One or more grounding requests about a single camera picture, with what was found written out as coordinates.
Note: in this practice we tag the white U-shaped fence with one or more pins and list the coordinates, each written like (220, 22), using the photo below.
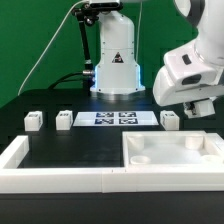
(14, 179)

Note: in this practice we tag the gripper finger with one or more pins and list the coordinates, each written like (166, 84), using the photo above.
(189, 109)

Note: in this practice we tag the white square tabletop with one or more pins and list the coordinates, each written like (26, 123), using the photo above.
(172, 148)

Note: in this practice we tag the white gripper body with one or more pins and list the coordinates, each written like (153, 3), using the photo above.
(186, 77)

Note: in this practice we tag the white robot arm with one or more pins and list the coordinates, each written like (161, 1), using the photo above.
(118, 74)

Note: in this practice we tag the white marker sheet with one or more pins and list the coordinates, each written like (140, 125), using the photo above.
(122, 118)

